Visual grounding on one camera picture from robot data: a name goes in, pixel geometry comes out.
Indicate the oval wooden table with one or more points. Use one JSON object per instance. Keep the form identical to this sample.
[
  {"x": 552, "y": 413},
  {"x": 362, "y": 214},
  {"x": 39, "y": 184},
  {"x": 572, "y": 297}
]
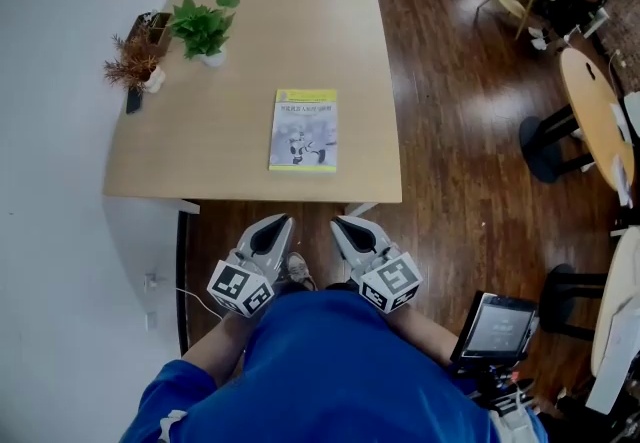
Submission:
[{"x": 590, "y": 111}]

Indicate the light wooden table white legs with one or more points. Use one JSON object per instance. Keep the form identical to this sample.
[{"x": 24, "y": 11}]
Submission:
[{"x": 300, "y": 31}]

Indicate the green potted plant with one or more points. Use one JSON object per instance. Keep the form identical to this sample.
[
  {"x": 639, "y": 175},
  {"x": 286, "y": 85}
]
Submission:
[{"x": 200, "y": 28}]

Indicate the pale wooden table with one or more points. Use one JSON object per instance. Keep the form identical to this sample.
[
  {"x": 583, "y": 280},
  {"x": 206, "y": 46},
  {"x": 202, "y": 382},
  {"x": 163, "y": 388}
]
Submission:
[{"x": 617, "y": 281}]

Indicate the white fabric pouch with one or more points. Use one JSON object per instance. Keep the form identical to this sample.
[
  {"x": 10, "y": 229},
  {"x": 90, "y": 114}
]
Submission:
[{"x": 512, "y": 426}]

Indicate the person's right forearm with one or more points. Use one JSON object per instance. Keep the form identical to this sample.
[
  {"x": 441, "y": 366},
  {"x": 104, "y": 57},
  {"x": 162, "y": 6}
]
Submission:
[{"x": 425, "y": 336}]

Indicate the brown patterned rug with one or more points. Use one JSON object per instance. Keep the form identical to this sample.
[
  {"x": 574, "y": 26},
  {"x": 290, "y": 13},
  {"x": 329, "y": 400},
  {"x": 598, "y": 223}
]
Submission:
[{"x": 627, "y": 46}]

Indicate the person's left shoe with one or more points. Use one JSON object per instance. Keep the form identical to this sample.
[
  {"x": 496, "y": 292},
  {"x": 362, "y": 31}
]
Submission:
[{"x": 300, "y": 268}]

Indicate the black phone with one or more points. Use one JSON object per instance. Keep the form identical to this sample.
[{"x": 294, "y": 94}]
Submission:
[{"x": 133, "y": 102}]

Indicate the brown wooden organizer box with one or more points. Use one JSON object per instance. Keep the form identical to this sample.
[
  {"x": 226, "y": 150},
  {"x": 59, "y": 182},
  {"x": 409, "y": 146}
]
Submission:
[{"x": 159, "y": 28}]

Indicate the yellow and grey book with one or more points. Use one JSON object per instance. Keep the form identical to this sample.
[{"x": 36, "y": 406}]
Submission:
[{"x": 302, "y": 131}]

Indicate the person's left forearm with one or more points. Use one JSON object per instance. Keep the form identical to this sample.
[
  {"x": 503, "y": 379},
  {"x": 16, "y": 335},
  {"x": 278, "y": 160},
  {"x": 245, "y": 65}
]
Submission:
[{"x": 220, "y": 346}]

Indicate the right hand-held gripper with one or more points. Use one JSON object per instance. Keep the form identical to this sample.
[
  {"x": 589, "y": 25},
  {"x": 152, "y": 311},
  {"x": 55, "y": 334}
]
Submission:
[{"x": 392, "y": 281}]

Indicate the white wall socket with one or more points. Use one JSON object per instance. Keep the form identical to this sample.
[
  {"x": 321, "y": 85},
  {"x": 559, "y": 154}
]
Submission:
[
  {"x": 154, "y": 282},
  {"x": 152, "y": 321}
]

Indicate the white box device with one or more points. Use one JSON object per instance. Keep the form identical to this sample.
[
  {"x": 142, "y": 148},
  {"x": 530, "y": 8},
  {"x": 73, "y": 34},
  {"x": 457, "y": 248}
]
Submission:
[{"x": 620, "y": 356}]

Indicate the brown dried potted plant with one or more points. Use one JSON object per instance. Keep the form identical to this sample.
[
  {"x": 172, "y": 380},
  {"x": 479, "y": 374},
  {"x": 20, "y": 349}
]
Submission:
[{"x": 135, "y": 61}]

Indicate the person's blue shirt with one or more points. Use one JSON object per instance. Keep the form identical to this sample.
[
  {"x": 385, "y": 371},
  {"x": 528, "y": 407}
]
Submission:
[{"x": 325, "y": 371}]

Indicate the black monitor mount rig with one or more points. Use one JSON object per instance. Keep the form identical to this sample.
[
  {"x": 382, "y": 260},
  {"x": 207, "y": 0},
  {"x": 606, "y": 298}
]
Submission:
[{"x": 495, "y": 383}]

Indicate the black table pedestal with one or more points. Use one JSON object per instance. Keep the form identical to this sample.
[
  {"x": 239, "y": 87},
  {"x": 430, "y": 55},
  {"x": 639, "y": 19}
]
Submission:
[
  {"x": 557, "y": 296},
  {"x": 537, "y": 146}
]

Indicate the black framed monitor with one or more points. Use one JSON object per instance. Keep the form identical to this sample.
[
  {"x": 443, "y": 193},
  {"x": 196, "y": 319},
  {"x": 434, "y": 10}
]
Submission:
[{"x": 497, "y": 328}]

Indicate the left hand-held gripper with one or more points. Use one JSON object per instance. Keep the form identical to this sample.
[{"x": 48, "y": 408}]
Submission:
[{"x": 240, "y": 288}]

